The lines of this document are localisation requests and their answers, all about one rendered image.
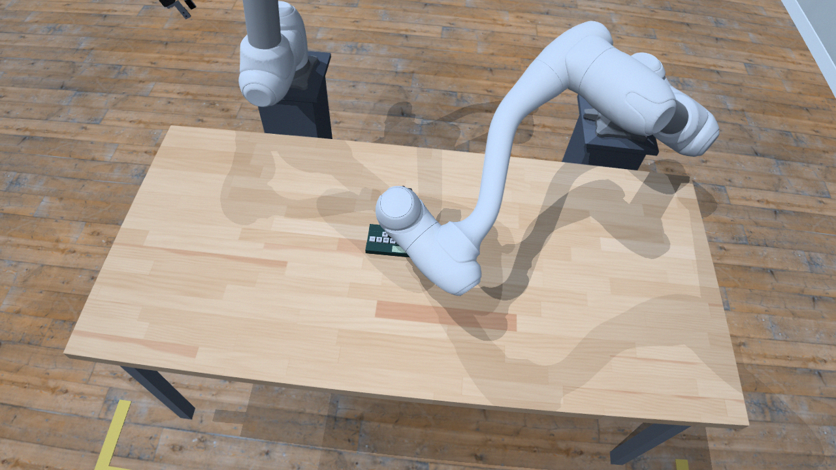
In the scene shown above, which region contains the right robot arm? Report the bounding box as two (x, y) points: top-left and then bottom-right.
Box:
(238, 0), (318, 107)

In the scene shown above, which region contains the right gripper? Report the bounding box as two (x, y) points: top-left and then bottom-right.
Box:
(159, 0), (196, 19)

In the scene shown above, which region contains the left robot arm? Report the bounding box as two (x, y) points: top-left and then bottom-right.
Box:
(376, 21), (720, 296)

